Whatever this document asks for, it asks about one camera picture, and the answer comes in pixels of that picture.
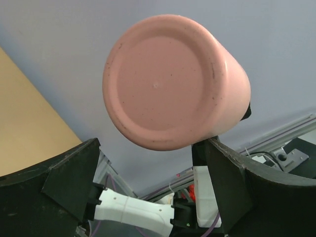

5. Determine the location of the aluminium table frame rail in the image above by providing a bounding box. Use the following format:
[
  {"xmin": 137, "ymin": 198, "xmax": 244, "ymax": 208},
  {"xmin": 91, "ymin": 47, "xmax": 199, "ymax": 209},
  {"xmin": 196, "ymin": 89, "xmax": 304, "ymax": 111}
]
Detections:
[{"xmin": 93, "ymin": 114, "xmax": 316, "ymax": 201}]

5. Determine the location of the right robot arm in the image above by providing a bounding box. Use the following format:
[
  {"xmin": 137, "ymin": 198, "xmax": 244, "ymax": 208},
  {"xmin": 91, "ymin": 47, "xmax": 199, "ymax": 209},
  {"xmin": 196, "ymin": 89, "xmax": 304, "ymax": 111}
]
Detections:
[{"xmin": 93, "ymin": 140, "xmax": 224, "ymax": 237}]

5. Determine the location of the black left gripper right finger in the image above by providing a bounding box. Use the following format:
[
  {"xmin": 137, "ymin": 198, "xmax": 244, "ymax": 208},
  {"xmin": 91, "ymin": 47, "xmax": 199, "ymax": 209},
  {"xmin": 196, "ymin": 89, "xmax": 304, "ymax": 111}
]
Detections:
[{"xmin": 206, "ymin": 138, "xmax": 316, "ymax": 237}]

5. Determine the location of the pink plastic cup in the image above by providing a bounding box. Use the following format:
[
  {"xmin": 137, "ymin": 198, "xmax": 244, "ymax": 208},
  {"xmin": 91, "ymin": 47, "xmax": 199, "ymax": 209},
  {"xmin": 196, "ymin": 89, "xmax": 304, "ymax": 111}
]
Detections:
[{"xmin": 102, "ymin": 14, "xmax": 251, "ymax": 151}]

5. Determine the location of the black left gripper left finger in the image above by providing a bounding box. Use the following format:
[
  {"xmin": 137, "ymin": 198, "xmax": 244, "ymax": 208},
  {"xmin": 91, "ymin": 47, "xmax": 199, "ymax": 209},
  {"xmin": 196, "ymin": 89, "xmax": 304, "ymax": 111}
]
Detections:
[{"xmin": 0, "ymin": 138, "xmax": 101, "ymax": 237}]

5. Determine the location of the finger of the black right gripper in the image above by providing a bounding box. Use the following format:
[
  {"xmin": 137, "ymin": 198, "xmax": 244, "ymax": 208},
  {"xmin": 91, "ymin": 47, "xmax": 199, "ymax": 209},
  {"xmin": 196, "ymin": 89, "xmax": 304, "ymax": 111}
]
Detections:
[{"xmin": 238, "ymin": 102, "xmax": 252, "ymax": 121}]

